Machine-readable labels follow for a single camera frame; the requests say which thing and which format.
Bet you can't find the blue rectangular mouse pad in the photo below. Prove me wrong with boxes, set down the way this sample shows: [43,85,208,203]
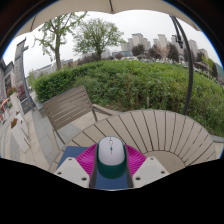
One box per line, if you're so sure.
[56,145,130,191]

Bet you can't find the dark stone sign post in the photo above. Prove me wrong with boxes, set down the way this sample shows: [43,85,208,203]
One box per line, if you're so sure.
[13,37,37,114]

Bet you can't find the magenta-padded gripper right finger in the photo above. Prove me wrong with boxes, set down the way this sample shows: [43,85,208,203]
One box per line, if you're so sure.
[124,143,170,189]

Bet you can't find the brown slatted outdoor chair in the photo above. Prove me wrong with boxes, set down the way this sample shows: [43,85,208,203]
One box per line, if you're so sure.
[42,85,116,145]

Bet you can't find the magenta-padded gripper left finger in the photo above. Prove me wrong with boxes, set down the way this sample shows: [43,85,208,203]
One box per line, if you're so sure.
[53,143,100,189]

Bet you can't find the distant apartment buildings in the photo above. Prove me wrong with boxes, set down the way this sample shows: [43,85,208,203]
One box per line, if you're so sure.
[119,32,209,64]

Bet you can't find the dark curved parasol pole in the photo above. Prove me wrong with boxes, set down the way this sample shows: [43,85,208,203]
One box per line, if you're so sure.
[169,14,195,116]

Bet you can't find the thin-crowned tree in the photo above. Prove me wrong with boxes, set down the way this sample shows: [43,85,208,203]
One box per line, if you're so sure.
[33,11,88,71]

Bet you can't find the white flower planter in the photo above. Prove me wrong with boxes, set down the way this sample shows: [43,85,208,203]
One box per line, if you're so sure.
[9,117,32,154]

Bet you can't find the green hedge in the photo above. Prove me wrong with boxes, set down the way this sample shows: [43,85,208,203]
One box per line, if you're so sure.
[33,59,224,138]

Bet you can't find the round-crowned tree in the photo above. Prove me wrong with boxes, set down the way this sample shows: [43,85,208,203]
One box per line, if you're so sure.
[72,18,127,62]

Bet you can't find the white and teal computer mouse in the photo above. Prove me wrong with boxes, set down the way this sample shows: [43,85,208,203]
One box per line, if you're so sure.
[96,135,129,180]

